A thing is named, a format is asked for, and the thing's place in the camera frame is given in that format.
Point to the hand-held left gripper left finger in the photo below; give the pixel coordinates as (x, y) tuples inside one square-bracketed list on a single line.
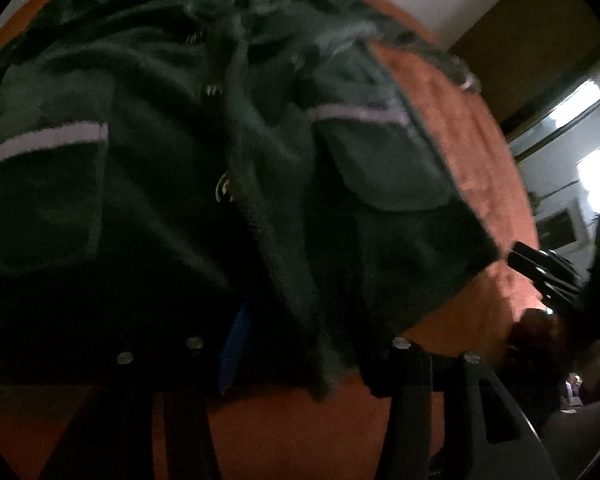
[(232, 355)]

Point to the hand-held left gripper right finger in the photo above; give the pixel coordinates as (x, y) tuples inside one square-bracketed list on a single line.
[(410, 410)]

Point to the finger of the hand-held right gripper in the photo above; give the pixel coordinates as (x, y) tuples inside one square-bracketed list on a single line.
[(545, 272)]

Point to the dark green fleece jacket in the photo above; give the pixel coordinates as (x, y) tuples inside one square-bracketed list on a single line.
[(230, 160)]

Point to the person's right hand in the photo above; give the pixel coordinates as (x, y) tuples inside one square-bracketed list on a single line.
[(537, 342)]

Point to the orange blanket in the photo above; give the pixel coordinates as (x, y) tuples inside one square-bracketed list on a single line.
[(470, 170)]

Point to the person's grey clothing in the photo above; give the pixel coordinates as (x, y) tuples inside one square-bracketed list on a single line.
[(580, 440)]

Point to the brown wooden cabinet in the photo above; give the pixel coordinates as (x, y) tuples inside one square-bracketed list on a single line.
[(535, 35)]

